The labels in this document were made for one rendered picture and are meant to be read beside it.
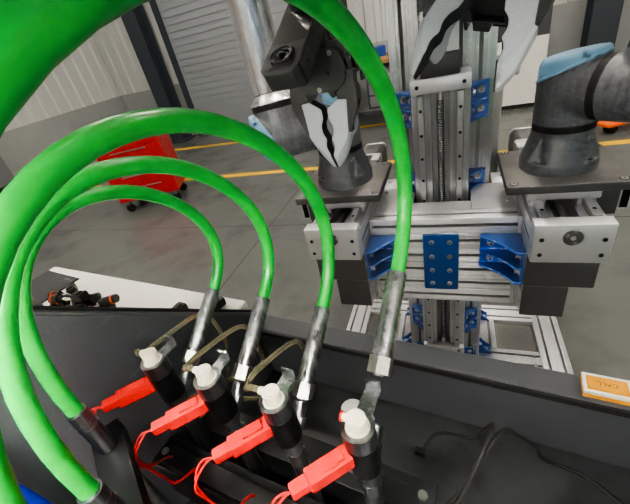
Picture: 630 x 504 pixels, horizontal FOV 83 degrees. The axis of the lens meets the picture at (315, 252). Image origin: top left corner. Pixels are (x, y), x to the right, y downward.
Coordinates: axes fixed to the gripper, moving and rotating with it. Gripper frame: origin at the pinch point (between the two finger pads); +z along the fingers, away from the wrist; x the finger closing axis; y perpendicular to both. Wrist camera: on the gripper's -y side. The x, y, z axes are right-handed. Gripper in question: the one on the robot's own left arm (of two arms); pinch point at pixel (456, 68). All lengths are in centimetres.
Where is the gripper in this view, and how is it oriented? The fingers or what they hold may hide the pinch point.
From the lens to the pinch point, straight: 39.5
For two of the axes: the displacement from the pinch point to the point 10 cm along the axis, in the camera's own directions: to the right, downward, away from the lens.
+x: -8.0, -3.8, 4.7
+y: 4.5, 1.5, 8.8
